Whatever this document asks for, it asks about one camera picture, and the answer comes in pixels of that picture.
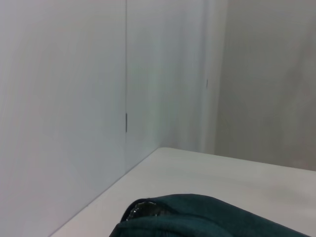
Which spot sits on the dark blue fabric bag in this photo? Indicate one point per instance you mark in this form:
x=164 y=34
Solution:
x=197 y=217

